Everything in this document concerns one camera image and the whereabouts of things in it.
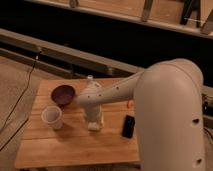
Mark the orange carrot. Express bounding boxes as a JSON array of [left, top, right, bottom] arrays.
[[127, 101, 133, 108]]

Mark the purple bowl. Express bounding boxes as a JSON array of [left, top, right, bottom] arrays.
[[51, 85, 75, 106]]

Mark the white plastic cup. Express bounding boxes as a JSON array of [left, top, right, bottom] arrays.
[[41, 106, 63, 130]]

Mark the white sponge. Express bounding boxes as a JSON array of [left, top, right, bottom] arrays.
[[87, 122, 103, 131]]

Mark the black rectangular device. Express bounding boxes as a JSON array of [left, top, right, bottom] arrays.
[[122, 115, 135, 139]]

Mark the black cable on floor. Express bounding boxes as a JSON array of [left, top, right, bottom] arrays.
[[0, 50, 42, 152]]

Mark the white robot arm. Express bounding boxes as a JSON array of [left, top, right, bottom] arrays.
[[77, 59, 206, 171]]

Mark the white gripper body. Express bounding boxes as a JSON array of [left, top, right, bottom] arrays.
[[84, 105, 102, 122]]

